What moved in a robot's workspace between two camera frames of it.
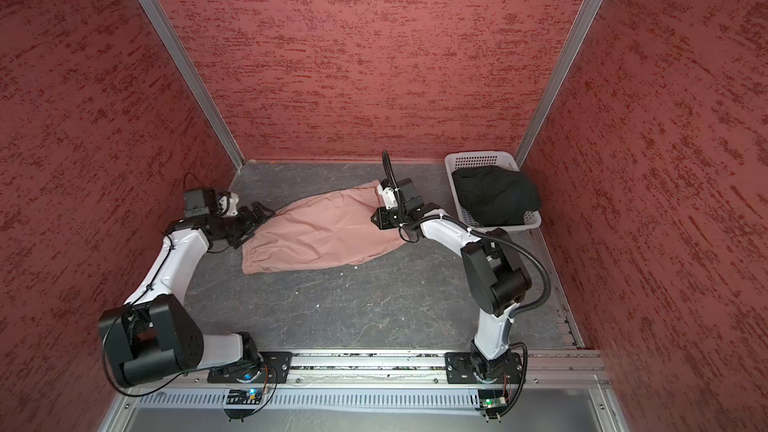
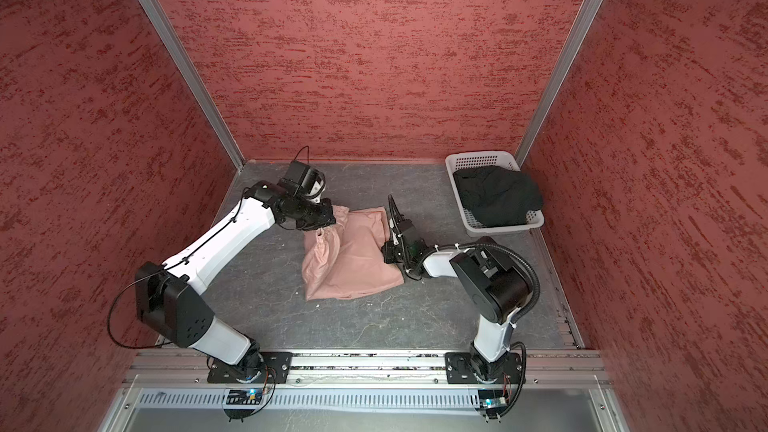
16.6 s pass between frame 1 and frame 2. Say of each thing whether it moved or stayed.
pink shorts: moved
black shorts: stayed
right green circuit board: stayed
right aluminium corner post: stayed
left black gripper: moved
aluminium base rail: stayed
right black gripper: moved
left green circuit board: stayed
